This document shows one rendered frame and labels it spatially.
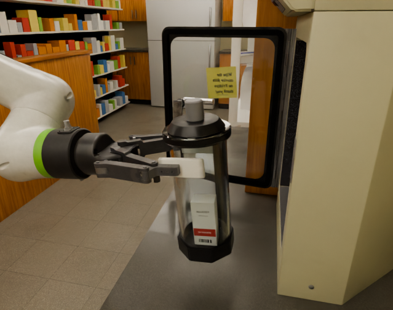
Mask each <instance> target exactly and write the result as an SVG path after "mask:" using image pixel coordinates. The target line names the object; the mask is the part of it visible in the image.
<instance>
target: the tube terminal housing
mask: <svg viewBox="0 0 393 310"><path fill-rule="evenodd" d="M296 41H304V42H306V59H305V65H304V74H303V83H302V89H301V98H300V108H299V113H298V123H297V128H296V149H295V158H294V164H293V173H292V182H291V183H290V186H287V187H289V192H288V201H287V210H286V216H285V225H284V235H283V240H282V248H281V231H280V191H278V193H277V204H276V212H277V294H278V295H285V296H292V297H297V298H304V299H307V300H314V301H321V302H326V303H333V304H339V305H342V304H344V303H345V302H347V301H348V300H350V299H351V298H353V297H354V296H356V295H357V294H358V293H360V292H361V291H362V290H364V289H366V288H367V287H368V286H370V285H371V284H372V283H374V282H376V281H377V280H378V279H380V278H381V277H383V276H384V275H385V274H387V273H388V272H389V271H391V270H393V0H315V3H314V9H312V10H311V12H308V13H305V14H303V15H299V16H298V17H297V22H296V38H295V44H296ZM294 54H295V49H294ZM294 54H293V60H294ZM292 70H293V65H292ZM291 81H292V76H291ZM290 87H291V82H290ZM279 188H280V181H279Z"/></svg>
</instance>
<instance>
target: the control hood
mask: <svg viewBox="0 0 393 310"><path fill-rule="evenodd" d="M278 1H279V2H280V3H281V4H282V5H283V7H284V8H285V10H284V12H283V14H284V15H286V16H287V17H297V16H299V15H303V14H305V13H308V12H311V10H312V9H314V3H315V0H278Z"/></svg>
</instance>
